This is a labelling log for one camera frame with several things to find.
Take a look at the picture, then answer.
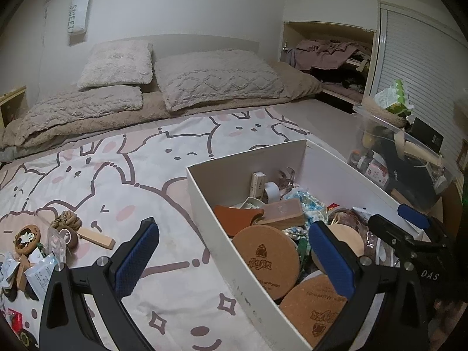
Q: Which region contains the round wooden lid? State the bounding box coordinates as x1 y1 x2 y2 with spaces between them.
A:
328 223 365 257

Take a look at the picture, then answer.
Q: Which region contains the light blue foil pouch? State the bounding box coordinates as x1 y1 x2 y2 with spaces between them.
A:
25 253 58 301

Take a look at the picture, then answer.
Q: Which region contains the white rectangular box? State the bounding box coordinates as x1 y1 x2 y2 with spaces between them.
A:
249 172 266 200

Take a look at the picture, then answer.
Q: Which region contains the black round tin gold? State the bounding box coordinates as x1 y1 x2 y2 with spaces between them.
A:
18 329 39 351

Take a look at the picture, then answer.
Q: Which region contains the right hand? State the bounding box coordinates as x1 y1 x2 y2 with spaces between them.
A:
434 300 467 335

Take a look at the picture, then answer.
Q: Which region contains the cork coaster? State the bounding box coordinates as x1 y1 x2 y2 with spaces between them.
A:
279 274 347 347
233 225 300 300

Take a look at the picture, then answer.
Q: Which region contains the wooden stick block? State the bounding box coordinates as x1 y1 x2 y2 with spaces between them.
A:
77 227 115 250

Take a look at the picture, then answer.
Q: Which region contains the red label bottle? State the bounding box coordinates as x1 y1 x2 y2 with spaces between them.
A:
357 154 390 190

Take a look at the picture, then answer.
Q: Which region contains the clear plastic storage bin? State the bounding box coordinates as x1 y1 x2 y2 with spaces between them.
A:
348 106 461 212

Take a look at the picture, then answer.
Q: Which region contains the clear plastic bag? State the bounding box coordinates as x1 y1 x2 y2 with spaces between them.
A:
45 227 72 263

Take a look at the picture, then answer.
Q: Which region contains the bunny print bedspread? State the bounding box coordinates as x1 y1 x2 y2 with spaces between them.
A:
0 104 367 351

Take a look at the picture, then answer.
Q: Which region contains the engraved wooden block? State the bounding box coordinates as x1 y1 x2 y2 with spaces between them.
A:
16 254 31 292

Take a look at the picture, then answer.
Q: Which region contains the white storage box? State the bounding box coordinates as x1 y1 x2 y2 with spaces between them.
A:
185 138 432 351

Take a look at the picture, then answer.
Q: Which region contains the green tissue pack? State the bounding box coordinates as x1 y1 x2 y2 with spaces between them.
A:
374 79 414 118

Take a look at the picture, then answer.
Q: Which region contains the beige fluffy basket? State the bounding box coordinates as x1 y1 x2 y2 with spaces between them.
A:
361 96 406 129

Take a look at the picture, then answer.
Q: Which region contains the red foil packet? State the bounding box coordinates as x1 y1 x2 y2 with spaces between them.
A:
6 308 23 333

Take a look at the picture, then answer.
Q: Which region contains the folded beige blanket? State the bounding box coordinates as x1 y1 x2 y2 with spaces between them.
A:
1 61 322 163

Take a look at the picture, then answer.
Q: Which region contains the pile of clothes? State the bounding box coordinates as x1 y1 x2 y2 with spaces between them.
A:
285 40 370 70

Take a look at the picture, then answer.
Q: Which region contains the large beige pillow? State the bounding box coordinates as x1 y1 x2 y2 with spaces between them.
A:
154 49 287 112

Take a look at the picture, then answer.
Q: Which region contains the wooden bedside shelf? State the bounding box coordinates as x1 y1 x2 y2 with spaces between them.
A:
0 86 29 128

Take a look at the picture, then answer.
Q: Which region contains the small beige pillow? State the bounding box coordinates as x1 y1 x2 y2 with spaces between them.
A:
76 40 153 90

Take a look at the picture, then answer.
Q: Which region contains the white hanging sweet sign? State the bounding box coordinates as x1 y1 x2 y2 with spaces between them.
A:
68 0 90 36

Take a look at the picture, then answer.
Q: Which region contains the woven rope knot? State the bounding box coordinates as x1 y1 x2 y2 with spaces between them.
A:
50 211 82 231

